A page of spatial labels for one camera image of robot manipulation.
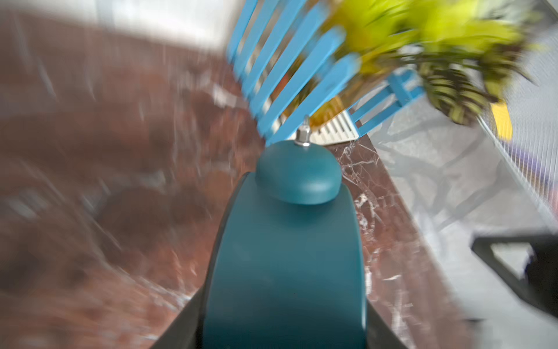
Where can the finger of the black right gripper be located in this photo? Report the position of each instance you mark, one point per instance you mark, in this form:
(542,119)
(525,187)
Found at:
(534,283)

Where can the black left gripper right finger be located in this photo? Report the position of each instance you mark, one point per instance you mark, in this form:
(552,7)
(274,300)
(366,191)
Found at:
(378,334)

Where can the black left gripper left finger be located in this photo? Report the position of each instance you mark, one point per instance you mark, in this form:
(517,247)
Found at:
(184,330)

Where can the teal alarm clock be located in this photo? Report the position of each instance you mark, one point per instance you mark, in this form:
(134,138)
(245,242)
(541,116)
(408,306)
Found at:
(287,266)

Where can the yellow toy spade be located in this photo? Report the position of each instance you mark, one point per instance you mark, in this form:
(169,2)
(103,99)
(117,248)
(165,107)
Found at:
(502,120)

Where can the glass vase with plants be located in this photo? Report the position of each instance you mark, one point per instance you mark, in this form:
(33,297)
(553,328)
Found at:
(464,52)

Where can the blue white slatted wooden shelf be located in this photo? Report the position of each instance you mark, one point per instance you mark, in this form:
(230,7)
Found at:
(298,60)

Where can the white wire mesh basket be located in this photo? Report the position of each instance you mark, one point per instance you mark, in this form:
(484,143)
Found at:
(531,98)

